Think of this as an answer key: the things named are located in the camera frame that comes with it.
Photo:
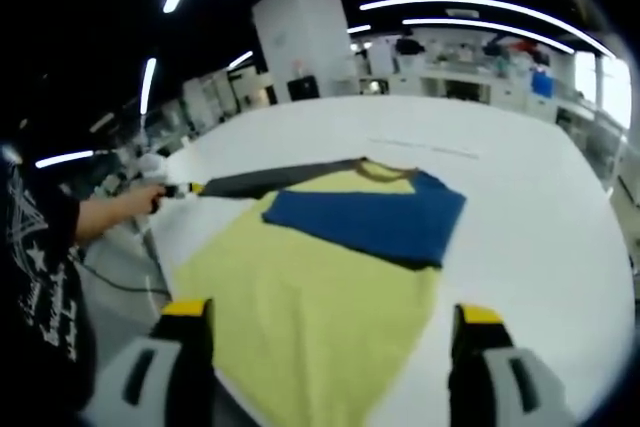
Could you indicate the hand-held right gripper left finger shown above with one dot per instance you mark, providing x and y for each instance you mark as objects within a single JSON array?
[{"x": 150, "y": 387}]

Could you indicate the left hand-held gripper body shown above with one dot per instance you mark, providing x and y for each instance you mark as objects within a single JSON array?
[{"x": 155, "y": 169}]

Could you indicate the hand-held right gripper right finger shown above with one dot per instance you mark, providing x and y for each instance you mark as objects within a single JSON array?
[{"x": 495, "y": 387}]

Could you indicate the yellow garment with dark sleeves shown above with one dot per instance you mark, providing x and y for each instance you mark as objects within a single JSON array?
[{"x": 310, "y": 297}]

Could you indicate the person's left hand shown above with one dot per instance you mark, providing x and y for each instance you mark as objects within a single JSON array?
[{"x": 149, "y": 201}]

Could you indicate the black box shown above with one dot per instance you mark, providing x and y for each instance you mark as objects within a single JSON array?
[{"x": 303, "y": 88}]

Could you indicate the person's black printed t-shirt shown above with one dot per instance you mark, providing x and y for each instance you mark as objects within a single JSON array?
[{"x": 35, "y": 272}]

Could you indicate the white square pillar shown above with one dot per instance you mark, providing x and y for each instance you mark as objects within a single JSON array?
[{"x": 302, "y": 32}]

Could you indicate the white tall cabinet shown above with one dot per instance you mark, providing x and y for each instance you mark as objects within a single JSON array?
[{"x": 381, "y": 56}]

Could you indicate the white counter cabinets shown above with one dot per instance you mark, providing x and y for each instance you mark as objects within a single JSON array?
[{"x": 480, "y": 89}]

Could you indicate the blue bin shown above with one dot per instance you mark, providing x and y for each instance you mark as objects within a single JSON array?
[{"x": 543, "y": 83}]

